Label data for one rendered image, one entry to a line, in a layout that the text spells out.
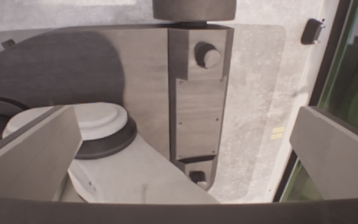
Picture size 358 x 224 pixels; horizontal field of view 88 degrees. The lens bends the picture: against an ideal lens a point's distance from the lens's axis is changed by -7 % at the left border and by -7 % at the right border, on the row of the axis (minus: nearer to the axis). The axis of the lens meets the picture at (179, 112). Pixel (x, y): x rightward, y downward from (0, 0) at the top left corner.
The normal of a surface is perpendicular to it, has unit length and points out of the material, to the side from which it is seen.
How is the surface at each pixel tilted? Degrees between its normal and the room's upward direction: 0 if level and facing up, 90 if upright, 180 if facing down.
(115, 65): 0
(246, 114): 0
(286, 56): 0
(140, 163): 90
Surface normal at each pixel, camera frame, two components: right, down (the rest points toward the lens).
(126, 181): 0.00, -0.88
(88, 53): 0.21, 0.47
